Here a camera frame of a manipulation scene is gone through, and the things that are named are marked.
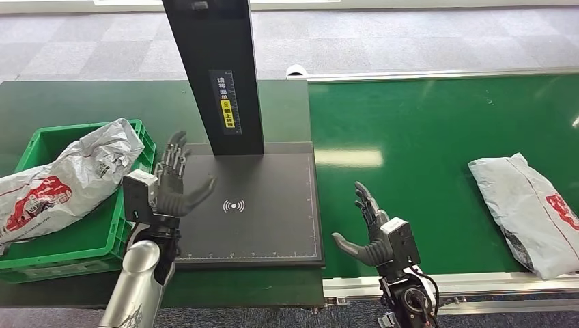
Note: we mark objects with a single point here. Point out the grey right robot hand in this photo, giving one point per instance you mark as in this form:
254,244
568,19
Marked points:
373,251

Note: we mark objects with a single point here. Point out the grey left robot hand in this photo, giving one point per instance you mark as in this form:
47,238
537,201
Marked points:
172,194

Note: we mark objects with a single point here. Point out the white red-print package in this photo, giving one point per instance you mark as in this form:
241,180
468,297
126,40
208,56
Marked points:
68,185

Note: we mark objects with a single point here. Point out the green conveyor belt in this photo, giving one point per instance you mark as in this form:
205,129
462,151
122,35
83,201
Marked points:
407,136

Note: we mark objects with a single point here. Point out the smooth grey red-print package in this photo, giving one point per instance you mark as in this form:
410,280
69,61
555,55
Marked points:
524,208

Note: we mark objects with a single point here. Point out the green plastic crate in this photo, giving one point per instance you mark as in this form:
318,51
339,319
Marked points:
86,249

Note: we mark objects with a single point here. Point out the black and yellow label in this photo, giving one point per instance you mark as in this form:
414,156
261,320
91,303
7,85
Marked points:
226,102

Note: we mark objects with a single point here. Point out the black scanner column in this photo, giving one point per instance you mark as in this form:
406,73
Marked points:
217,45

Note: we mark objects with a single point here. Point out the white roller end cap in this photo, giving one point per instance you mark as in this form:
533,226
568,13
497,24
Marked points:
296,70

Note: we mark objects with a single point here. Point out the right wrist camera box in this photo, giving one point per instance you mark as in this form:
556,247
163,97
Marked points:
402,244

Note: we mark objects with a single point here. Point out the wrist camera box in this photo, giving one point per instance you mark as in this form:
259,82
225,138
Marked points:
402,244
138,199

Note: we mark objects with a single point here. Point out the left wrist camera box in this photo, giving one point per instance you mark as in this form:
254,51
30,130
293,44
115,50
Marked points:
138,199

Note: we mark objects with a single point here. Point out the wide aluminium conveyor rail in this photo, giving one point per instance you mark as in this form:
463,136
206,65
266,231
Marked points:
357,287

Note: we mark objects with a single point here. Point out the black scanner base plate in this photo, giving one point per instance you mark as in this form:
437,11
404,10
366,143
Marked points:
271,212

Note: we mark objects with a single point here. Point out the thin aluminium conveyor rail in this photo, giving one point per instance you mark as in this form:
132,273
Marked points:
429,74

